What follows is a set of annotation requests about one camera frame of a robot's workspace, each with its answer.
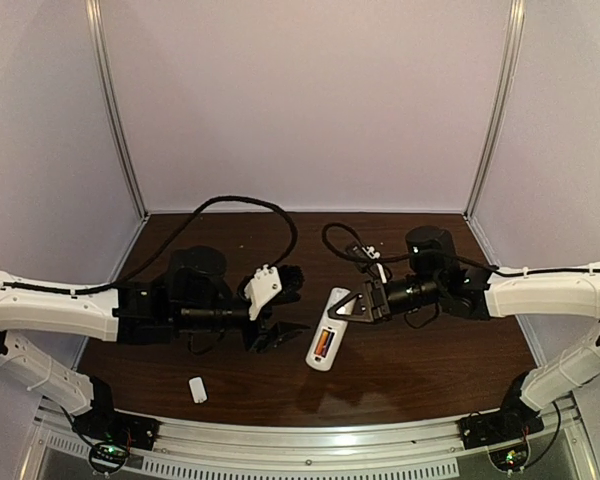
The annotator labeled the orange AA battery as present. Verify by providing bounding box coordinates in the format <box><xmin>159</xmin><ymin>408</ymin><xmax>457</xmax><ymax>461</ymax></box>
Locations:
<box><xmin>314</xmin><ymin>329</ymin><xmax>331</xmax><ymax>358</ymax></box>

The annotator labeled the purple AA battery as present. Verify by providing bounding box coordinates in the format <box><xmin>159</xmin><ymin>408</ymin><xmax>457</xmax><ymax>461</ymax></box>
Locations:
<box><xmin>319</xmin><ymin>330</ymin><xmax>335</xmax><ymax>358</ymax></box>

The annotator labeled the white remote control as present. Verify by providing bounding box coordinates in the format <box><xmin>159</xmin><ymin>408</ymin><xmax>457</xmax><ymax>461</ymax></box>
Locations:
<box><xmin>305</xmin><ymin>287</ymin><xmax>350</xmax><ymax>372</ymax></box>

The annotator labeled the white battery cover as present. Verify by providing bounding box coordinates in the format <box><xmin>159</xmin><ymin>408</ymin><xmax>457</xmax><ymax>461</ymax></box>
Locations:
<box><xmin>188</xmin><ymin>377</ymin><xmax>208</xmax><ymax>404</ymax></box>

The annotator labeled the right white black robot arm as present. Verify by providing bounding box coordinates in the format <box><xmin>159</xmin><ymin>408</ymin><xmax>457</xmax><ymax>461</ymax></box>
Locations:
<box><xmin>327</xmin><ymin>226</ymin><xmax>600</xmax><ymax>425</ymax></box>

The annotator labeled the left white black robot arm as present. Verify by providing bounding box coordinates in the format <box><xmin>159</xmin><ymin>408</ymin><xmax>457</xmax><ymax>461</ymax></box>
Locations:
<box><xmin>0</xmin><ymin>246</ymin><xmax>304</xmax><ymax>436</ymax></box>

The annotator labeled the left controller board with LEDs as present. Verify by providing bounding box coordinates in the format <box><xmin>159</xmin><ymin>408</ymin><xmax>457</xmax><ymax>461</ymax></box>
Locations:
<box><xmin>87</xmin><ymin>442</ymin><xmax>130</xmax><ymax>475</ymax></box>

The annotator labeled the controller board with leds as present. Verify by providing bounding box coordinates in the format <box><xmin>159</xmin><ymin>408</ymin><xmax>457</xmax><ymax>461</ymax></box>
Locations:
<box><xmin>87</xmin><ymin>442</ymin><xmax>130</xmax><ymax>475</ymax></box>
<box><xmin>488</xmin><ymin>443</ymin><xmax>530</xmax><ymax>474</ymax></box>

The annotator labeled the right controller board with LEDs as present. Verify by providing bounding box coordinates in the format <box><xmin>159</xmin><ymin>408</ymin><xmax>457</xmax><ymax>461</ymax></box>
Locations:
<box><xmin>488</xmin><ymin>443</ymin><xmax>530</xmax><ymax>474</ymax></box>

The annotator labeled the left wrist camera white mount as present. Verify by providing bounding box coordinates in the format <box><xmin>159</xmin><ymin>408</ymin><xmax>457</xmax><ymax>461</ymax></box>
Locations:
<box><xmin>243</xmin><ymin>264</ymin><xmax>304</xmax><ymax>320</ymax></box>

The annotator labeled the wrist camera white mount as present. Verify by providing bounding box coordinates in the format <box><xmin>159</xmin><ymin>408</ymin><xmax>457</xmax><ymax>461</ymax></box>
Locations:
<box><xmin>345</xmin><ymin>242</ymin><xmax>388</xmax><ymax>284</ymax></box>
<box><xmin>243</xmin><ymin>264</ymin><xmax>304</xmax><ymax>320</ymax></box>

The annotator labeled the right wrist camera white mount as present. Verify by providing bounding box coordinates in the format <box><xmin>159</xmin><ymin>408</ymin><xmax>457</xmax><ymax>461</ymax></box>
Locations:
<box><xmin>345</xmin><ymin>242</ymin><xmax>388</xmax><ymax>284</ymax></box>

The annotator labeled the right black camera cable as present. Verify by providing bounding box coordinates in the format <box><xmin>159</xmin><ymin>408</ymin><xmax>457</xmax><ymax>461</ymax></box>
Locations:
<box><xmin>321</xmin><ymin>222</ymin><xmax>600</xmax><ymax>276</ymax></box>

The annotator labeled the black camera cable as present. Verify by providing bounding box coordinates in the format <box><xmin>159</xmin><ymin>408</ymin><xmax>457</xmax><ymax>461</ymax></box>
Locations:
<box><xmin>0</xmin><ymin>196</ymin><xmax>300</xmax><ymax>296</ymax></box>
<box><xmin>321</xmin><ymin>222</ymin><xmax>600</xmax><ymax>276</ymax></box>

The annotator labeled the left black camera cable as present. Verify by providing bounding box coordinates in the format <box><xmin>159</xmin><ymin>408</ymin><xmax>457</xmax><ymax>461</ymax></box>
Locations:
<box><xmin>0</xmin><ymin>196</ymin><xmax>300</xmax><ymax>296</ymax></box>

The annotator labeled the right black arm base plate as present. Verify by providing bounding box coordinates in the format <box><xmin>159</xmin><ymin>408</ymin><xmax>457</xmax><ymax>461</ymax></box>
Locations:
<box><xmin>457</xmin><ymin>409</ymin><xmax>544</xmax><ymax>450</ymax></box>

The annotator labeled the curved aluminium front rail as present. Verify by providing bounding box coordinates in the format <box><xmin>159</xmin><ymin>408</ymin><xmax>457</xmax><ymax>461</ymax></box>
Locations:
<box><xmin>22</xmin><ymin>397</ymin><xmax>597</xmax><ymax>472</ymax></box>

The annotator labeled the white slotted cable duct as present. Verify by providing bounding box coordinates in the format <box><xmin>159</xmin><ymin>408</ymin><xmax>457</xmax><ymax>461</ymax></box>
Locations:
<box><xmin>17</xmin><ymin>432</ymin><xmax>460</xmax><ymax>479</ymax></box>

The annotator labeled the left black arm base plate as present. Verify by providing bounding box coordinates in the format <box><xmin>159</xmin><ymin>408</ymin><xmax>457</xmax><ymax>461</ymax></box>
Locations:
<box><xmin>73</xmin><ymin>408</ymin><xmax>161</xmax><ymax>451</ymax></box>

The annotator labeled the right aluminium frame post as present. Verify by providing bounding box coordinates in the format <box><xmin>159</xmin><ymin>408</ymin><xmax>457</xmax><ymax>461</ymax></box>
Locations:
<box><xmin>464</xmin><ymin>0</ymin><xmax>526</xmax><ymax>221</ymax></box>

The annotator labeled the aluminium frame post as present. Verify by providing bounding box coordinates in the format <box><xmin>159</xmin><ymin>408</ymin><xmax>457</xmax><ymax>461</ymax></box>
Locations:
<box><xmin>464</xmin><ymin>0</ymin><xmax>526</xmax><ymax>221</ymax></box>
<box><xmin>85</xmin><ymin>0</ymin><xmax>148</xmax><ymax>220</ymax></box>

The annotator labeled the left aluminium frame post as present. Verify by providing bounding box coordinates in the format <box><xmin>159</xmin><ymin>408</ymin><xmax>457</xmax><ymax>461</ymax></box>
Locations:
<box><xmin>85</xmin><ymin>0</ymin><xmax>148</xmax><ymax>220</ymax></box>

